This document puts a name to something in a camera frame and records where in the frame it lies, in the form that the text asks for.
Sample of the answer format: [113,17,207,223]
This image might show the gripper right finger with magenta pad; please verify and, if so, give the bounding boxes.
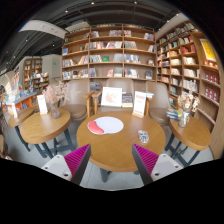
[132,144,182,185]

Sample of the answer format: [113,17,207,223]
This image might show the glass vase with dried flowers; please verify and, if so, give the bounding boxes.
[178,91,200,128]

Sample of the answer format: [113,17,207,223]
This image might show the white sign in wooden stand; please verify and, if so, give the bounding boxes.
[132,91,146,118]

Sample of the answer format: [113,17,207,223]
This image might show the beige armchair right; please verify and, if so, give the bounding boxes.
[146,81,170,126]

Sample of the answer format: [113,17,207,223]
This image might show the white framed picture card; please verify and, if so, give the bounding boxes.
[101,87,122,107]

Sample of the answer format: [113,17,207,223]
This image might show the small white sign left table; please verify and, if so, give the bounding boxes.
[37,95,48,115]

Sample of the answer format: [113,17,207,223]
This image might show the round wooden left table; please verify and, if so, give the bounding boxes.
[20,108,74,158]

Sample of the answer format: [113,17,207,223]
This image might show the vase with pink dried flowers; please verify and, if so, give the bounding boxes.
[43,81,69,119]

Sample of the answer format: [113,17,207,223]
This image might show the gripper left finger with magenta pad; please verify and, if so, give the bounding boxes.
[42,144,91,185]

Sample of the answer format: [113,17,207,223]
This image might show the orange display counter left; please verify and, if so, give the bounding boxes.
[3,92,37,114]

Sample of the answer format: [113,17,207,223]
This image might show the round wooden table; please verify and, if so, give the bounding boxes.
[165,117,211,167]
[76,111,166,182]
[20,108,74,158]

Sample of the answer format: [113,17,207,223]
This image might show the stack of books right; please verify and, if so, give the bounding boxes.
[166,108,179,119]

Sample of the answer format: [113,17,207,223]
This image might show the beige armchair middle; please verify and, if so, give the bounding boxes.
[91,77,150,116]

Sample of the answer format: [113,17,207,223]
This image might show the beige armchair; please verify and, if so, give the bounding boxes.
[91,77,150,116]
[146,81,170,126]
[62,79,93,121]

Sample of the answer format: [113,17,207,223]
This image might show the round wooden right table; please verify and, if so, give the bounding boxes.
[165,117,211,167]

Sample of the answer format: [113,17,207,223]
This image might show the dark book on chair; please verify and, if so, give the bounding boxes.
[122,93,133,107]

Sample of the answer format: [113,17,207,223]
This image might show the round wooden centre table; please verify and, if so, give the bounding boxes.
[76,111,166,182]

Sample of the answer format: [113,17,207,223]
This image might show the distant wooden bookshelf left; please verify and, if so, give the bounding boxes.
[23,58,49,93]

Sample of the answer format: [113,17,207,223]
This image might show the wooden bookshelf right wall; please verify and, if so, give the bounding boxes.
[156,18,224,159]

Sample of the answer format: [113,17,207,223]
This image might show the large wooden bookshelf back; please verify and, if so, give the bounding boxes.
[62,24,157,81]

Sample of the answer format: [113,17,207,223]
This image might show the white mouse pad red rest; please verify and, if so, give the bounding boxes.
[87,116,124,135]

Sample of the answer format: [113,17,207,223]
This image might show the beige armchair left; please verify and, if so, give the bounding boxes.
[62,79,93,121]

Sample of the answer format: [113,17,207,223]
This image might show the small wooden table far left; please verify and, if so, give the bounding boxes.
[8,107,34,150]

